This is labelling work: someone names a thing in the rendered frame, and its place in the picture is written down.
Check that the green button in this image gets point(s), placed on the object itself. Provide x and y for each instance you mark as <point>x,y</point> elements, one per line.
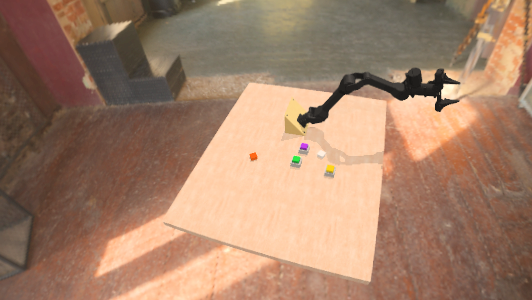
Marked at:
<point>296,161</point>

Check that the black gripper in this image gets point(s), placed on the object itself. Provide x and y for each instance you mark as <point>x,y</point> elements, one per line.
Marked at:
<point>433,90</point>

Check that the yellow button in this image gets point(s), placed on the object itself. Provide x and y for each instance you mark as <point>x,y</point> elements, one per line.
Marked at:
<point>329,171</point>

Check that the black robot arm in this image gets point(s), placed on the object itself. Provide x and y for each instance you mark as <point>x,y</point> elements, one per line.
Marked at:
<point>401,91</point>

